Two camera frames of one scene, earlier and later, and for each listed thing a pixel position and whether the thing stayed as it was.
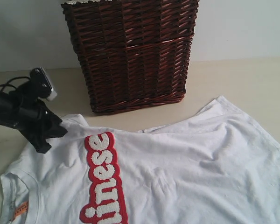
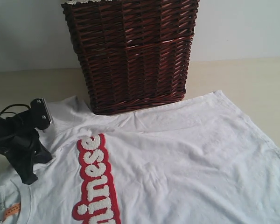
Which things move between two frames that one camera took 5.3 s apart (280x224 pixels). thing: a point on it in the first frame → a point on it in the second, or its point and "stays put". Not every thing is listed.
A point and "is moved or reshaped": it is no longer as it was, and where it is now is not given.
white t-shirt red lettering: (218, 166) is moved or reshaped
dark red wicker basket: (133, 53) stays put
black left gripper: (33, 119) → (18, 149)
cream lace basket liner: (82, 1) stays put
